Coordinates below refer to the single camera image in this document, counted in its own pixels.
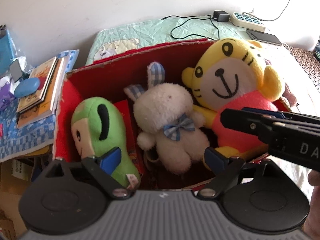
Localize white power strip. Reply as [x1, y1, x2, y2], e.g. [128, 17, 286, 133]
[229, 12, 266, 33]

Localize black power adapter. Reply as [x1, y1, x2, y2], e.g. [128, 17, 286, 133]
[213, 10, 230, 22]

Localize yellow tiger plush toy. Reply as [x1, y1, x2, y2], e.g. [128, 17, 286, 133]
[182, 38, 285, 160]

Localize white bunny plush toy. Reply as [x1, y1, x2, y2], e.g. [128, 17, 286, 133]
[124, 62, 210, 174]

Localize green plush toy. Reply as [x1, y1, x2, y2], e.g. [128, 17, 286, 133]
[71, 97, 140, 189]

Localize cardboard box under table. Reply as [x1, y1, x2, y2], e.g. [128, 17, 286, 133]
[1, 154, 52, 237]

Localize red cardboard box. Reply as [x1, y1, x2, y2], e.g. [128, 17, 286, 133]
[54, 42, 217, 189]

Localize white power cord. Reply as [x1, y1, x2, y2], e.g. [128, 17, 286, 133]
[243, 0, 294, 23]

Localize green cartoon bed sheet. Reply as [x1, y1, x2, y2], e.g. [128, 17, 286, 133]
[86, 17, 319, 115]

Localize blue oval case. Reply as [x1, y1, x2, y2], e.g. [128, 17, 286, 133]
[14, 77, 40, 98]

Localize patterned dark mattress cover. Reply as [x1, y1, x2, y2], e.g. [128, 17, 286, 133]
[289, 46, 320, 92]

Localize person's right hand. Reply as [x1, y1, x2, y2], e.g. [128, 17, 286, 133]
[303, 170, 320, 239]

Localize stack of books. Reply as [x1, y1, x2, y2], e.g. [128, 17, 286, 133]
[17, 55, 70, 129]

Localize blue checkered cloth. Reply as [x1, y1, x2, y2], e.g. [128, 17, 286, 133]
[1, 50, 79, 162]

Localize blue packet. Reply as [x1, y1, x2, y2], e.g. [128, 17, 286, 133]
[0, 24, 16, 74]

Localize black smartphone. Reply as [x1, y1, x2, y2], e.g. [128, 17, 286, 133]
[246, 29, 283, 46]

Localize black adapter cable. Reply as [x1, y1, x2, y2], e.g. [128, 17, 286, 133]
[162, 15, 221, 41]

